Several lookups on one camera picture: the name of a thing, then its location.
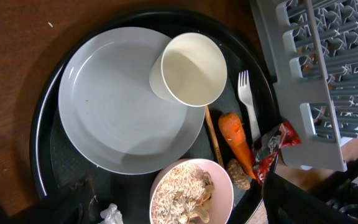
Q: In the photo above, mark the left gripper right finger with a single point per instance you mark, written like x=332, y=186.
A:
x=287, y=203

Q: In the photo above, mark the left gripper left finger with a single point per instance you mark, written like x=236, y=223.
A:
x=71, y=204

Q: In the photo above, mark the white tissue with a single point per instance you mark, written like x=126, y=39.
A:
x=111, y=215

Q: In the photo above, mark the grey round plate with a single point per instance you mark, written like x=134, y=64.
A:
x=109, y=112

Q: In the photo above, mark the white paper cup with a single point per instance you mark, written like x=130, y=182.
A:
x=191, y=70

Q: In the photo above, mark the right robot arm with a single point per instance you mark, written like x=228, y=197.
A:
x=340, y=190

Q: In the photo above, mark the grey dishwasher rack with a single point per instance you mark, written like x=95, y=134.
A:
x=311, y=50

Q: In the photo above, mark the round black serving tray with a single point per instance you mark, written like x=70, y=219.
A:
x=54, y=160

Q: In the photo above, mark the brown cookie piece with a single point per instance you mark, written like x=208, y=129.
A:
x=237, y=175

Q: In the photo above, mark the red snack wrapper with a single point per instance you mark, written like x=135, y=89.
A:
x=266, y=148

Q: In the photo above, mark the wooden chopstick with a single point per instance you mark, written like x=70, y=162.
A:
x=213, y=137

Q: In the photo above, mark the pink bowl with food scraps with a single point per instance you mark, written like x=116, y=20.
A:
x=191, y=191

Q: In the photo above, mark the orange carrot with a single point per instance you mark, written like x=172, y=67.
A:
x=232, y=130

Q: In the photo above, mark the white plastic fork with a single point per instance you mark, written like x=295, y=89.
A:
x=245, y=95

